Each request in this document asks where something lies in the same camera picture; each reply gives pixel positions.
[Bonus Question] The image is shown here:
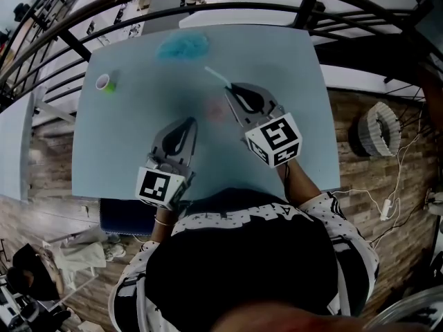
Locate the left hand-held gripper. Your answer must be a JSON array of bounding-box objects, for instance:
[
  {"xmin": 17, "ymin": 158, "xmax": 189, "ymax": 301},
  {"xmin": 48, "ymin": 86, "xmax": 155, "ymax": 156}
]
[{"xmin": 134, "ymin": 116, "xmax": 199, "ymax": 211}]

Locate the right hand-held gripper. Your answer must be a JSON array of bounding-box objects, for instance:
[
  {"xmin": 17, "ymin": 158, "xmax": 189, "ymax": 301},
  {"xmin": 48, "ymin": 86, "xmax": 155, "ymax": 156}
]
[{"xmin": 224, "ymin": 82, "xmax": 303, "ymax": 169}]

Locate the thin white strip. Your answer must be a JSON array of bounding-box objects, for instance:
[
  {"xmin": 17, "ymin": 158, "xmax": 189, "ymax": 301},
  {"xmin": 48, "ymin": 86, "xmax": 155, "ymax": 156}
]
[{"xmin": 204, "ymin": 66, "xmax": 230, "ymax": 86}]

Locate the green cup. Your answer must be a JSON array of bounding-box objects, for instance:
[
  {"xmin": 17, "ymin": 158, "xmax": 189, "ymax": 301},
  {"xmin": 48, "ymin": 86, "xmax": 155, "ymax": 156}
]
[{"xmin": 95, "ymin": 73, "xmax": 118, "ymax": 95}]

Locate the person's left forearm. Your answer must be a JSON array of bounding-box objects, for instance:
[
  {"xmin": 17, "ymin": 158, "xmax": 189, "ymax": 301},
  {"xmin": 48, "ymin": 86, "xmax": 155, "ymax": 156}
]
[{"xmin": 150, "ymin": 205, "xmax": 179, "ymax": 243}]

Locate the person's right forearm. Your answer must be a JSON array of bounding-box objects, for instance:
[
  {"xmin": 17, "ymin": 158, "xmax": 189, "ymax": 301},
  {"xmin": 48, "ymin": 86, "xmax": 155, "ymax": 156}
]
[{"xmin": 276, "ymin": 157, "xmax": 323, "ymax": 207}]

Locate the dark blue seat cushion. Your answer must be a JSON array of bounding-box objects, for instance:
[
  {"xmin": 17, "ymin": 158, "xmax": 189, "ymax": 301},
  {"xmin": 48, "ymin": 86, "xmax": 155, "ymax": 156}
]
[{"xmin": 98, "ymin": 197, "xmax": 160, "ymax": 237}]

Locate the blue fluffy cloth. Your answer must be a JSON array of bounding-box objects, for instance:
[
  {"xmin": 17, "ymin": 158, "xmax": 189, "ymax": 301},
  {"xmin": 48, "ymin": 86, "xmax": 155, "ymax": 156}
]
[{"xmin": 156, "ymin": 33, "xmax": 211, "ymax": 64}]

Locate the grey ribbed waste bin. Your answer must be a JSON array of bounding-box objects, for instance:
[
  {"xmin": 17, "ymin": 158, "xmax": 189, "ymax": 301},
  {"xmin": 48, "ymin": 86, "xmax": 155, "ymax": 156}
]
[{"xmin": 356, "ymin": 101, "xmax": 402, "ymax": 158}]

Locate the black and white shirt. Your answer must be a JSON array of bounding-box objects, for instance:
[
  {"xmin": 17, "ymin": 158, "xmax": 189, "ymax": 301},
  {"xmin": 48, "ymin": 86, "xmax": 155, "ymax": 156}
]
[{"xmin": 108, "ymin": 187, "xmax": 380, "ymax": 332}]

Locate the black metal railing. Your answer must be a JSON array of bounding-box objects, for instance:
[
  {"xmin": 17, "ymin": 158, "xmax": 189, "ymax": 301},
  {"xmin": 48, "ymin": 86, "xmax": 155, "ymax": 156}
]
[{"xmin": 0, "ymin": 0, "xmax": 443, "ymax": 113}]

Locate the white power strip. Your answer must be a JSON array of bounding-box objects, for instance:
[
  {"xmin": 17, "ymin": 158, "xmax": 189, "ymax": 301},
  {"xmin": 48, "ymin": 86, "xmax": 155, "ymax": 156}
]
[{"xmin": 379, "ymin": 199, "xmax": 394, "ymax": 221}]

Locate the white cable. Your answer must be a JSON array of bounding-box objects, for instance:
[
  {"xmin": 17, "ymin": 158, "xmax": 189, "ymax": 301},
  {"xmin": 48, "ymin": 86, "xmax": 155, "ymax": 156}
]
[{"xmin": 332, "ymin": 129, "xmax": 425, "ymax": 252}]

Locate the grey head mount rim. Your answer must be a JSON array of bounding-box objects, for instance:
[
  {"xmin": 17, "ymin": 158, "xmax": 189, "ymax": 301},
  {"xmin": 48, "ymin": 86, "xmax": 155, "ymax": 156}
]
[{"xmin": 363, "ymin": 284, "xmax": 443, "ymax": 332}]

